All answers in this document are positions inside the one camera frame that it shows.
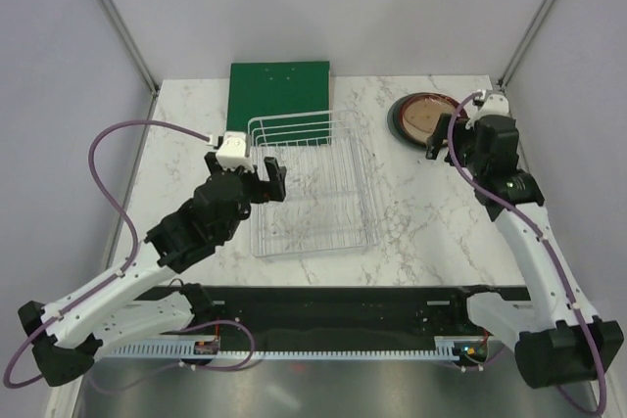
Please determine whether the aluminium frame post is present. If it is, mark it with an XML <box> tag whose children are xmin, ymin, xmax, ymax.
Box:
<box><xmin>96</xmin><ymin>0</ymin><xmax>160</xmax><ymax>98</ymax></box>
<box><xmin>496</xmin><ymin>0</ymin><xmax>558</xmax><ymax>91</ymax></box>

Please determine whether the green cutting board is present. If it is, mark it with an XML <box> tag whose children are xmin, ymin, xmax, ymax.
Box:
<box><xmin>226</xmin><ymin>61</ymin><xmax>331</xmax><ymax>146</ymax></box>

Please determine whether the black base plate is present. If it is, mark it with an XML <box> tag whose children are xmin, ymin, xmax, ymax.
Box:
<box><xmin>183</xmin><ymin>285</ymin><xmax>489</xmax><ymax>345</ymax></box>

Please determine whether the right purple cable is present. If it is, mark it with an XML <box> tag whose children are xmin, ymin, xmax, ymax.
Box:
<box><xmin>447</xmin><ymin>90</ymin><xmax>608</xmax><ymax>413</ymax></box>

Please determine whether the red and black plate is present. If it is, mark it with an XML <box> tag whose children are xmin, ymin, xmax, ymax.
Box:
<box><xmin>390</xmin><ymin>92</ymin><xmax>458</xmax><ymax>148</ymax></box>

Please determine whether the white wire dish rack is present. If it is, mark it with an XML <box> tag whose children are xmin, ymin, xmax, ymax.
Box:
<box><xmin>248</xmin><ymin>110</ymin><xmax>378</xmax><ymax>258</ymax></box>

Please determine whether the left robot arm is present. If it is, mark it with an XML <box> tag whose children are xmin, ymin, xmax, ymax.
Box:
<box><xmin>19</xmin><ymin>152</ymin><xmax>287</xmax><ymax>387</ymax></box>

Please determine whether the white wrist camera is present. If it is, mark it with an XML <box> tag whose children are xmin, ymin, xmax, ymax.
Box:
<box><xmin>471</xmin><ymin>90</ymin><xmax>510</xmax><ymax>120</ymax></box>
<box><xmin>209</xmin><ymin>131</ymin><xmax>255</xmax><ymax>173</ymax></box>

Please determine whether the dark teal plate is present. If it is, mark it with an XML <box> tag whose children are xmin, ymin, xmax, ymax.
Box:
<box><xmin>391</xmin><ymin>94</ymin><xmax>426</xmax><ymax>150</ymax></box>

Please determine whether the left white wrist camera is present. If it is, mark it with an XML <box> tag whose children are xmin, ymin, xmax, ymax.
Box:
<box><xmin>209</xmin><ymin>131</ymin><xmax>255</xmax><ymax>173</ymax></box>

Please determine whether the light green-grey plate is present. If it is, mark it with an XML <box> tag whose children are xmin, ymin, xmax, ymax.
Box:
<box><xmin>386</xmin><ymin>105</ymin><xmax>398</xmax><ymax>138</ymax></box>

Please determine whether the right aluminium frame post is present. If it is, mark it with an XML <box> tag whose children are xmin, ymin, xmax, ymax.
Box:
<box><xmin>496</xmin><ymin>0</ymin><xmax>558</xmax><ymax>91</ymax></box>

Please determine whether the left aluminium frame post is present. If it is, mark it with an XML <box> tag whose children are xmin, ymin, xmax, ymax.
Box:
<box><xmin>96</xmin><ymin>0</ymin><xmax>160</xmax><ymax>98</ymax></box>

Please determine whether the pink-brown plate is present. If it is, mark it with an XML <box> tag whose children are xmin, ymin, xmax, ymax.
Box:
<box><xmin>402</xmin><ymin>97</ymin><xmax>455</xmax><ymax>144</ymax></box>

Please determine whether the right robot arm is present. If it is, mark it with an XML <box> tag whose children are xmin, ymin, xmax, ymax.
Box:
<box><xmin>426</xmin><ymin>114</ymin><xmax>624</xmax><ymax>389</ymax></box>

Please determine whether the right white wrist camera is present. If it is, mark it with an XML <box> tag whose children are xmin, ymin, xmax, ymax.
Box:
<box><xmin>471</xmin><ymin>90</ymin><xmax>510</xmax><ymax>120</ymax></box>

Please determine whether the purple cable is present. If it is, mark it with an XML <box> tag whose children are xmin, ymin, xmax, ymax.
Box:
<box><xmin>2</xmin><ymin>119</ymin><xmax>219</xmax><ymax>388</ymax></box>
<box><xmin>447</xmin><ymin>90</ymin><xmax>608</xmax><ymax>413</ymax></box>

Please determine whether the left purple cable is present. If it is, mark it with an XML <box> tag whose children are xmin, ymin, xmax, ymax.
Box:
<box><xmin>2</xmin><ymin>119</ymin><xmax>219</xmax><ymax>388</ymax></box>

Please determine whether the white slotted cable duct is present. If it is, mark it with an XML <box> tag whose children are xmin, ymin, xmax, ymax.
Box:
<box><xmin>106</xmin><ymin>335</ymin><xmax>498</xmax><ymax>361</ymax></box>

